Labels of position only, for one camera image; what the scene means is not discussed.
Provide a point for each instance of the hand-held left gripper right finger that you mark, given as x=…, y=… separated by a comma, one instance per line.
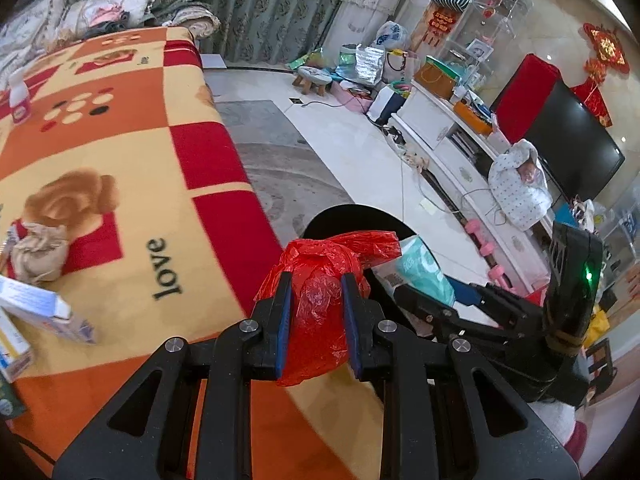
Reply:
x=351, y=327

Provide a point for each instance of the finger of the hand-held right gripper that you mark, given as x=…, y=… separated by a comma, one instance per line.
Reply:
x=420, y=302
x=467, y=294

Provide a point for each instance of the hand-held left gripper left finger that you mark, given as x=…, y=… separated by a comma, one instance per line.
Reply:
x=282, y=327

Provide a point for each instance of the green tissue packet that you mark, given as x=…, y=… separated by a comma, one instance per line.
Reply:
x=420, y=265

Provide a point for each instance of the red plastic bag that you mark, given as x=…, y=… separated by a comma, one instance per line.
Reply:
x=312, y=285

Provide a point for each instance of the black round bin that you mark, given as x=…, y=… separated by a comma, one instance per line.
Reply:
x=340, y=220

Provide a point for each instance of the white box with blue stripes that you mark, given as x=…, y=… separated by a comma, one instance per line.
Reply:
x=35, y=305

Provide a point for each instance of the person's right forearm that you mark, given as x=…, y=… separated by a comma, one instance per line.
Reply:
x=555, y=425

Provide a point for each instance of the pink dumbbell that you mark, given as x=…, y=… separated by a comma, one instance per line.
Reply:
x=479, y=237
x=500, y=276

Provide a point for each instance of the yellow bag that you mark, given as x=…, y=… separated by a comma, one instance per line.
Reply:
x=597, y=325

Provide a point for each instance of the white dotted baby garment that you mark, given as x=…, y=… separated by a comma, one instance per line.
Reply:
x=517, y=195

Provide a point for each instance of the black flat television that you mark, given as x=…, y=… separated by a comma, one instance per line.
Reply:
x=575, y=140

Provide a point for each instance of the white power strip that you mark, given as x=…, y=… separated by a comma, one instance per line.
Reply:
x=414, y=157

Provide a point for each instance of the grey floor rug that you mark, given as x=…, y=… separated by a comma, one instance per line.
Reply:
x=280, y=170

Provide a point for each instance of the white television cabinet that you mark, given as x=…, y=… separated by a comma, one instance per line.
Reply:
x=435, y=125

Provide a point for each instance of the orange box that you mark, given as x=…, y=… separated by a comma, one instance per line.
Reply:
x=470, y=117

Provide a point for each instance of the red paper banner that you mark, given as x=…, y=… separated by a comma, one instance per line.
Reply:
x=595, y=102

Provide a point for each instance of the red television cover cloth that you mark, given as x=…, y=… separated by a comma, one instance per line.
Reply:
x=527, y=90

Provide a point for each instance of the dark blue bag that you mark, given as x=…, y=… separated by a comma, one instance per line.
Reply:
x=387, y=105

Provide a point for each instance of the pink tray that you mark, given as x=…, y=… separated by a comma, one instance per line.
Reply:
x=350, y=97

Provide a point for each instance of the brown gift box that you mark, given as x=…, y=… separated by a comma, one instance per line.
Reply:
x=437, y=77

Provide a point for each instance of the orange red printed blanket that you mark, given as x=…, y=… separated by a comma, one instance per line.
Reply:
x=125, y=170

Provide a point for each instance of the silver foil bag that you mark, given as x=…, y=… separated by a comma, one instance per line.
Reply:
x=369, y=62

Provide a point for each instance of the small wooden stool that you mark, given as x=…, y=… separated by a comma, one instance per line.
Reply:
x=312, y=79

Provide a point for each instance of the beige crumpled cloth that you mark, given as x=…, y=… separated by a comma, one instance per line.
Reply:
x=40, y=255

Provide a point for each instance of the white blue plastic bag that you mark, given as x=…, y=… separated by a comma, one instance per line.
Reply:
x=391, y=35

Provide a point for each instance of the red hanging knot decoration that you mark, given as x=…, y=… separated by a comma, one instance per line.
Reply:
x=442, y=22

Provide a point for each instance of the white cardboard box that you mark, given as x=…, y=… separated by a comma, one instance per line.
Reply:
x=212, y=61

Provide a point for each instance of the clear glass shelf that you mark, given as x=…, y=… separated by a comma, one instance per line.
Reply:
x=492, y=15

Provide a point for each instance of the beige fringed cushion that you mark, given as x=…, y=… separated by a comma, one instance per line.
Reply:
x=192, y=22

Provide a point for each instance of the green patterned curtain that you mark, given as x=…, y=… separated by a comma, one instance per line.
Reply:
x=250, y=5

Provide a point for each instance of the small white bottle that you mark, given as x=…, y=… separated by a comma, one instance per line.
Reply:
x=20, y=100

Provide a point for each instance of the floral pillow with lace edge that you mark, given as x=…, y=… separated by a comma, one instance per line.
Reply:
x=107, y=10

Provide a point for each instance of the grey patterned pillow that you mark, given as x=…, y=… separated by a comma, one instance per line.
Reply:
x=30, y=22

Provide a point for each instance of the red gold wall ornament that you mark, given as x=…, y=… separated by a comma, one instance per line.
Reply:
x=607, y=47

